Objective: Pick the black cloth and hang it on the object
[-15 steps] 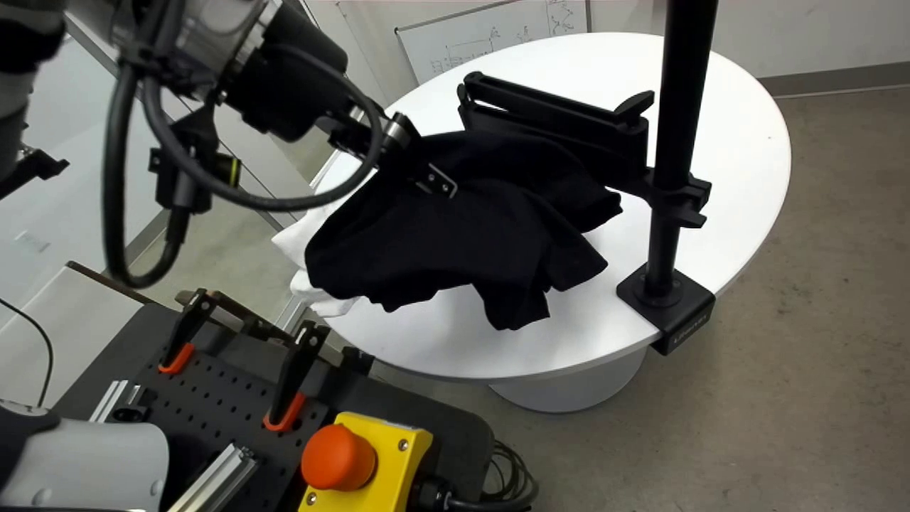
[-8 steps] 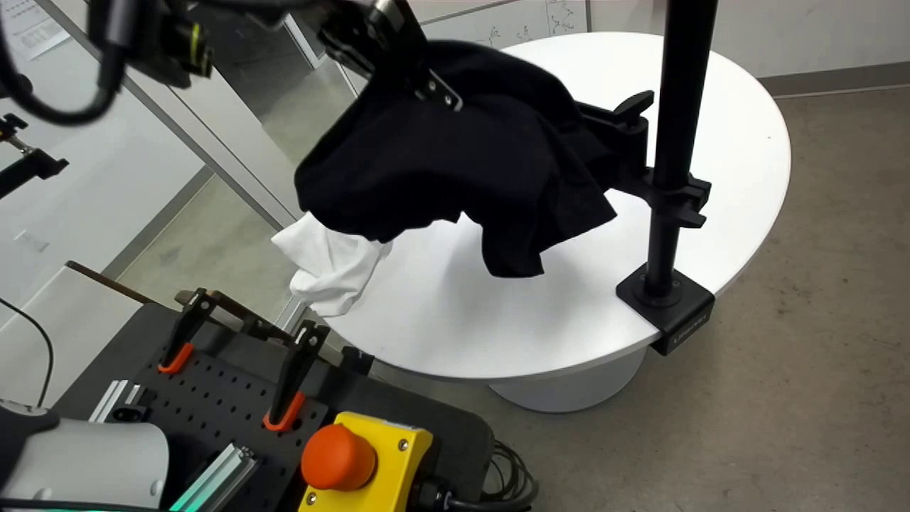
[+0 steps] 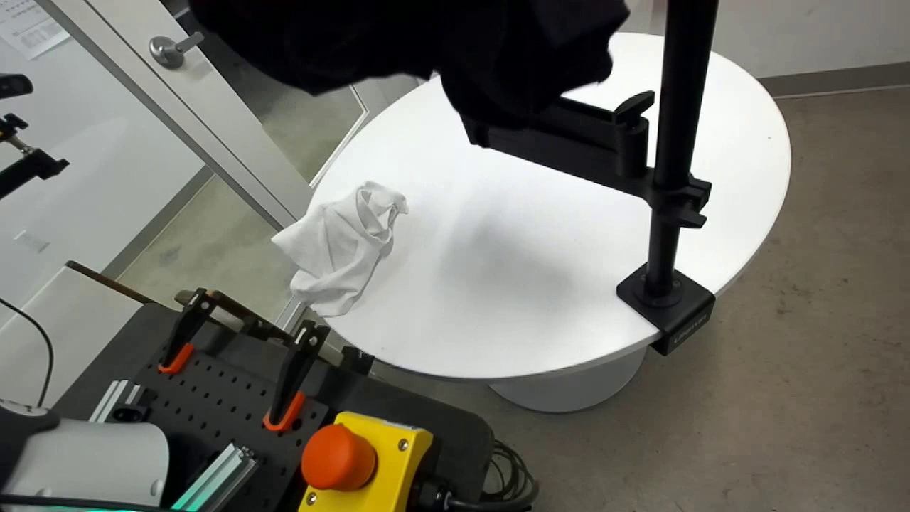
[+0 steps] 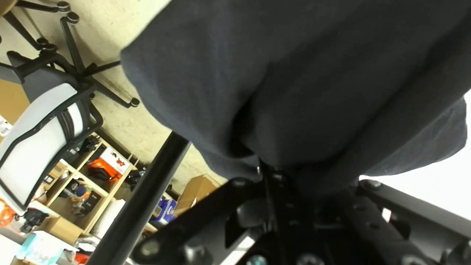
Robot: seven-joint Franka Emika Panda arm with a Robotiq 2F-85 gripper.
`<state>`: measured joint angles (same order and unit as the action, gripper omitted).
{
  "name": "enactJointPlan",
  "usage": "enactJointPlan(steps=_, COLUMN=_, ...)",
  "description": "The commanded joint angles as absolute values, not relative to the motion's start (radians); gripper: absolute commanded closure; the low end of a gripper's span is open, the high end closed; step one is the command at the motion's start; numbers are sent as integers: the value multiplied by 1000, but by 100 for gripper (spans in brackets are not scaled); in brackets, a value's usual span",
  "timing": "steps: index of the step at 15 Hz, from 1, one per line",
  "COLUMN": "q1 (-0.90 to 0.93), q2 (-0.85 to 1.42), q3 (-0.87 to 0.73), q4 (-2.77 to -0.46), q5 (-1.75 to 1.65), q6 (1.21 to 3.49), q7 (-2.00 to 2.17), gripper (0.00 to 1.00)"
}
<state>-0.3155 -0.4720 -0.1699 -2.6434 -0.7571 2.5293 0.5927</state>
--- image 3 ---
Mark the white round table base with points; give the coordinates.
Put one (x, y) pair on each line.
(570, 384)

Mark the short aluminium extrusion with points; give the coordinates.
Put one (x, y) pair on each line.
(113, 400)

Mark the black clamp-on pole stand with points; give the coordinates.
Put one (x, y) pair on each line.
(680, 87)

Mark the long aluminium extrusion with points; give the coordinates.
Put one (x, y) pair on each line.
(218, 480)

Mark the white cloth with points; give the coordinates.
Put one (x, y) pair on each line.
(340, 249)

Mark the yellow emergency stop red button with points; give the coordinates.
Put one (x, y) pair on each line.
(379, 470)

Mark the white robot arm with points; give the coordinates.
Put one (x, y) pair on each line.
(87, 460)

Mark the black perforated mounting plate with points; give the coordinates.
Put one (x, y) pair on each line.
(229, 400)

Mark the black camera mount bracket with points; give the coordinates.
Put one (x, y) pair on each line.
(30, 173)

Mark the black cloth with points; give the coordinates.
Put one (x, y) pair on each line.
(407, 39)

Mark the grey framed glass door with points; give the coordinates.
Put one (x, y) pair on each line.
(236, 144)

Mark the thin wooden strip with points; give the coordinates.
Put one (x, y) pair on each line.
(115, 283)

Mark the white paper sheet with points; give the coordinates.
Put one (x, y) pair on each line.
(30, 23)

